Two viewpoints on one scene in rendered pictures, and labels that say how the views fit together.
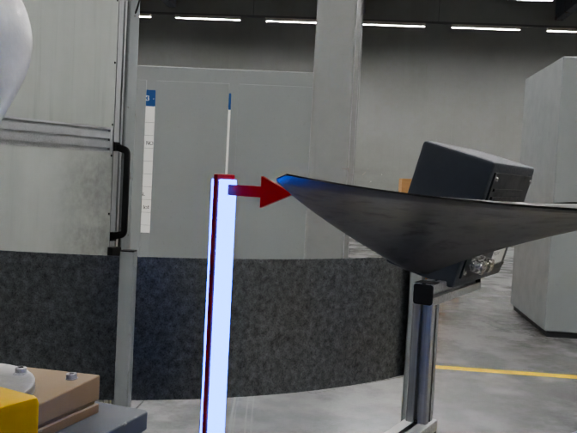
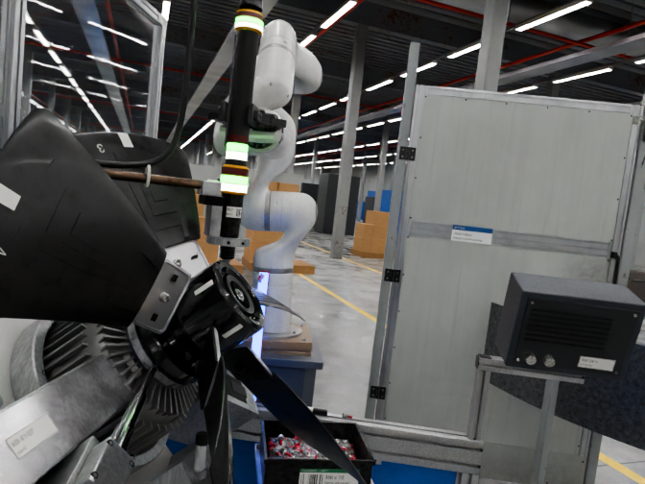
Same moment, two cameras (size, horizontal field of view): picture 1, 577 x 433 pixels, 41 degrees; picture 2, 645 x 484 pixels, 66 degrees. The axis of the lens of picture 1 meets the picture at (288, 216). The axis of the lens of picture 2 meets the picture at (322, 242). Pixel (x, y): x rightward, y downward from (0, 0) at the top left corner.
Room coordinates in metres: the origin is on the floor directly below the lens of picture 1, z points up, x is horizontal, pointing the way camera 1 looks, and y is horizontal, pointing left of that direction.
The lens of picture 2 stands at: (0.23, -1.06, 1.37)
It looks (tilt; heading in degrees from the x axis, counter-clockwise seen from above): 5 degrees down; 65
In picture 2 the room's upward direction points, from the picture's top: 6 degrees clockwise
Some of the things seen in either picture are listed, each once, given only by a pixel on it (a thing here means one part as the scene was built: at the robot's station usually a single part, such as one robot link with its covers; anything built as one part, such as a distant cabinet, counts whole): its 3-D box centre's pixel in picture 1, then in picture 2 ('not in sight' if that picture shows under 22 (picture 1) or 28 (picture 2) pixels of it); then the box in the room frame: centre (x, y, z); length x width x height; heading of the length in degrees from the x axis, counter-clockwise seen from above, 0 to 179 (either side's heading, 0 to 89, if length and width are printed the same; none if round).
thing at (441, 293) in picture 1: (449, 286); (529, 368); (1.17, -0.25, 1.04); 0.24 x 0.03 x 0.03; 151
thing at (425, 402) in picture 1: (422, 351); (479, 397); (1.08, -0.20, 0.96); 0.03 x 0.03 x 0.20; 61
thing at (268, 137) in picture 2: not in sight; (253, 125); (0.49, -0.16, 1.49); 0.11 x 0.10 x 0.07; 61
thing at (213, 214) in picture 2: not in sight; (225, 213); (0.43, -0.25, 1.33); 0.09 x 0.07 x 0.10; 6
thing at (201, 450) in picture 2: not in sight; (201, 454); (0.40, -0.37, 0.99); 0.02 x 0.02 x 0.06
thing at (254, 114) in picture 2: not in sight; (262, 117); (0.47, -0.26, 1.49); 0.07 x 0.03 x 0.03; 61
